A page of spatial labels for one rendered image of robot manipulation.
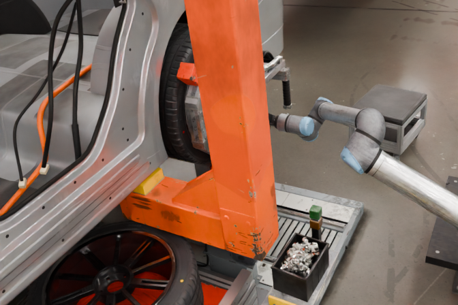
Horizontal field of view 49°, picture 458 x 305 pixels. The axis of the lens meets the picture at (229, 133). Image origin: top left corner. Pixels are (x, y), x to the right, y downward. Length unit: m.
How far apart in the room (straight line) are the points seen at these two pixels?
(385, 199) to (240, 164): 1.51
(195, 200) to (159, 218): 0.23
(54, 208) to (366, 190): 1.91
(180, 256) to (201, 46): 0.89
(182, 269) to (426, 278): 1.21
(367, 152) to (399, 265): 0.79
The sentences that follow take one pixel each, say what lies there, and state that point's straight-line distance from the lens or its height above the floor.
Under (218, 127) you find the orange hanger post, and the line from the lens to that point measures 1.62.
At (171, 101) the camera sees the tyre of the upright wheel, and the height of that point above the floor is 0.98.
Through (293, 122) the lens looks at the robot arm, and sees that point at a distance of 2.48.
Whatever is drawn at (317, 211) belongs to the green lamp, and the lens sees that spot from 1.91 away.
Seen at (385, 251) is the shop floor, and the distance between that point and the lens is 2.72.
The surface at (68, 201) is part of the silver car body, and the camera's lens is 1.78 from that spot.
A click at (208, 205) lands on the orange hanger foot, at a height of 0.71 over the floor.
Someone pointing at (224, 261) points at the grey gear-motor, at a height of 0.21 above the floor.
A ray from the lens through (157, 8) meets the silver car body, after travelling 1.98.
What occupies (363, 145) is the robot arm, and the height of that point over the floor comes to 0.78.
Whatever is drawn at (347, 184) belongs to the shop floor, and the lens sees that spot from 3.13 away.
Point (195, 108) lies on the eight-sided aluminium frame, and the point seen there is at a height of 0.94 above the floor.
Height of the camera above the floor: 1.90
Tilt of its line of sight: 31 degrees down
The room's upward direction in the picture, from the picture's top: 8 degrees counter-clockwise
